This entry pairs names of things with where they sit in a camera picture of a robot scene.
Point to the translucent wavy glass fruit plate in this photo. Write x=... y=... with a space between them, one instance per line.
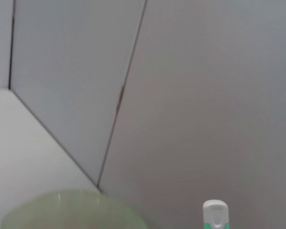
x=74 y=210

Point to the mint green utility knife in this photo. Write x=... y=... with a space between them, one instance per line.
x=215 y=214

